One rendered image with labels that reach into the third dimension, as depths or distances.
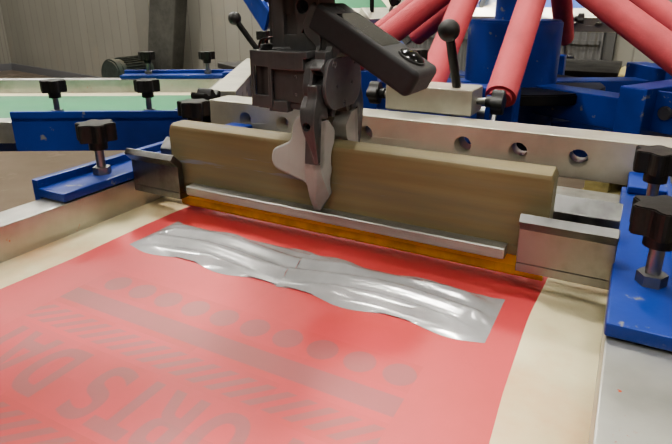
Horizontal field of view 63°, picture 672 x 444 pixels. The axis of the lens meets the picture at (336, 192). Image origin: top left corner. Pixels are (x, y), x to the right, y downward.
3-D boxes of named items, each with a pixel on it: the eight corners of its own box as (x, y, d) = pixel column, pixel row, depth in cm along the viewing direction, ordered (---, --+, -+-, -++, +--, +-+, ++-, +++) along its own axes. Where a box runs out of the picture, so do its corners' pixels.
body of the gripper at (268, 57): (293, 101, 59) (290, -20, 55) (366, 108, 55) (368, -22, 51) (250, 113, 52) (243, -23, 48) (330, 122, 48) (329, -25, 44)
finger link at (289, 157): (279, 202, 56) (285, 111, 54) (330, 212, 53) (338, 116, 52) (261, 206, 53) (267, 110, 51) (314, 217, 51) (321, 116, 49)
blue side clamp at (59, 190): (72, 248, 58) (61, 186, 56) (42, 239, 60) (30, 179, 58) (244, 174, 83) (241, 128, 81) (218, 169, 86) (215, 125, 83)
